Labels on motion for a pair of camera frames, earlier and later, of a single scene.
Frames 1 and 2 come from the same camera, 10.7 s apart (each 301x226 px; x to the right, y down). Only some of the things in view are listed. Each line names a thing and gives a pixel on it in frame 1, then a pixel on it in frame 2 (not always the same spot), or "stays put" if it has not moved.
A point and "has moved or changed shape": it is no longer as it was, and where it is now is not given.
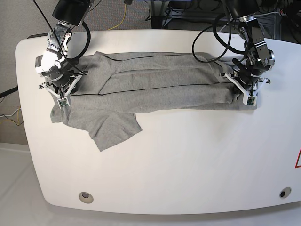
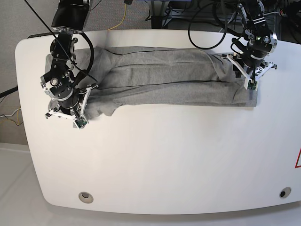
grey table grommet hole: [86, 197] stays put
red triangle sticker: [298, 166] stays put
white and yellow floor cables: [18, 115] stays put
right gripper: [62, 88] → [72, 108]
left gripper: [250, 84] → [242, 71]
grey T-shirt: [103, 103] has moved or changed shape
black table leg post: [156, 22] stays put
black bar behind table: [38, 35] stays put
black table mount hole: [285, 192] stays put
